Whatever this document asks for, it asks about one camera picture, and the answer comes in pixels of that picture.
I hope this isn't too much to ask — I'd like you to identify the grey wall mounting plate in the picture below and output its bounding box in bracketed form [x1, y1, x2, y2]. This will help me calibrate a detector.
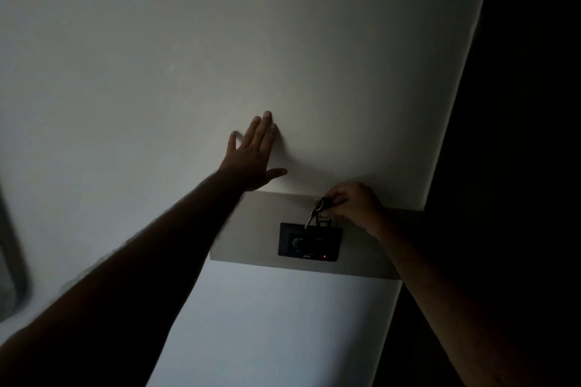
[209, 191, 425, 281]

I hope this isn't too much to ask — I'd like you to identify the person's left forearm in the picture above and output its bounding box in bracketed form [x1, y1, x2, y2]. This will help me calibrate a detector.
[0, 171, 248, 387]

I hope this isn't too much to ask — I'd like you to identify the person's right forearm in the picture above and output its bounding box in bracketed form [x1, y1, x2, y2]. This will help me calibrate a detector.
[370, 209, 568, 387]

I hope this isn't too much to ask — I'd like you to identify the person's right hand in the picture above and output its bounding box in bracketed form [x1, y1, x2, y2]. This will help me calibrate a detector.
[324, 181, 387, 239]

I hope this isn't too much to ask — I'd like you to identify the dark door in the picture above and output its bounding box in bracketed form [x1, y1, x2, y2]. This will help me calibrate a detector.
[372, 0, 581, 387]

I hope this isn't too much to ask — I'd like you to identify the person's left hand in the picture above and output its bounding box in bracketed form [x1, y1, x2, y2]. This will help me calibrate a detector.
[217, 111, 288, 193]

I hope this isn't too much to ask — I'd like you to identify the black wall switch panel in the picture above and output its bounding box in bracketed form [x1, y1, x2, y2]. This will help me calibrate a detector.
[278, 222, 344, 263]

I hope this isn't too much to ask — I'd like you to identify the bunch of metal keys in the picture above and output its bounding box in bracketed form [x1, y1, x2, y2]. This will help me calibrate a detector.
[304, 196, 333, 230]

